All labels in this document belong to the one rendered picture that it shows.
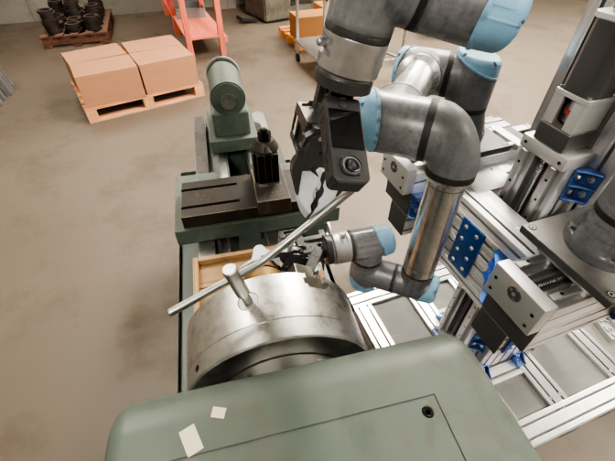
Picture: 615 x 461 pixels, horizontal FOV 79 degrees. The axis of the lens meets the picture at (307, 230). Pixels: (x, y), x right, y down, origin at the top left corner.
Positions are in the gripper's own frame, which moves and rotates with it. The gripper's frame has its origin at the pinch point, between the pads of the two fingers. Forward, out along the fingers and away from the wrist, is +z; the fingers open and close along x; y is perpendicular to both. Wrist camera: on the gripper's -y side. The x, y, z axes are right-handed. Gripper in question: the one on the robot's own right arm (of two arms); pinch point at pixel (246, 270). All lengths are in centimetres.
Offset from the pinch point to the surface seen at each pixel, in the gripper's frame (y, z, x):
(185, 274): 50, 25, -54
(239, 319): -22.2, 2.0, 15.0
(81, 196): 190, 110, -108
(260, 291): -18.3, -1.8, 15.8
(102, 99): 312, 107, -89
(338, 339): -27.4, -12.2, 12.4
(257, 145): 41.2, -8.8, 6.1
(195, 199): 42.0, 12.4, -11.0
